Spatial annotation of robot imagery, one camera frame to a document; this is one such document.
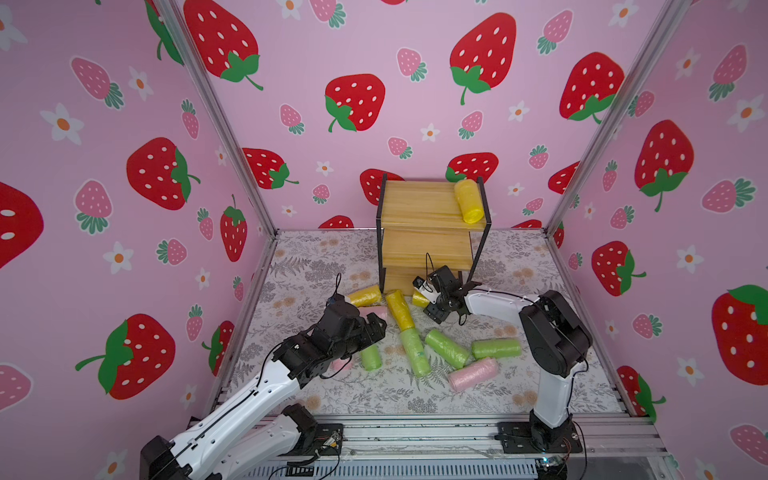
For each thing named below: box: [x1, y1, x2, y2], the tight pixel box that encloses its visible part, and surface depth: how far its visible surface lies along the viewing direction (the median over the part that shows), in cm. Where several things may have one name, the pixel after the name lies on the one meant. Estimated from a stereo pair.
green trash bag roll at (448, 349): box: [425, 329, 471, 369], surface depth 88 cm
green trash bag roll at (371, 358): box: [360, 344, 382, 371], surface depth 86 cm
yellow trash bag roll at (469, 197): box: [454, 179, 484, 224], surface depth 79 cm
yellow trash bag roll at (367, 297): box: [348, 284, 383, 307], surface depth 100 cm
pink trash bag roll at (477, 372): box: [448, 358, 500, 392], surface depth 83 cm
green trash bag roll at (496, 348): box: [471, 338, 523, 359], surface depth 87 cm
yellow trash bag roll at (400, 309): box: [386, 289, 415, 331], surface depth 96 cm
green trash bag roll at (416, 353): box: [400, 328, 432, 378], surface depth 88 cm
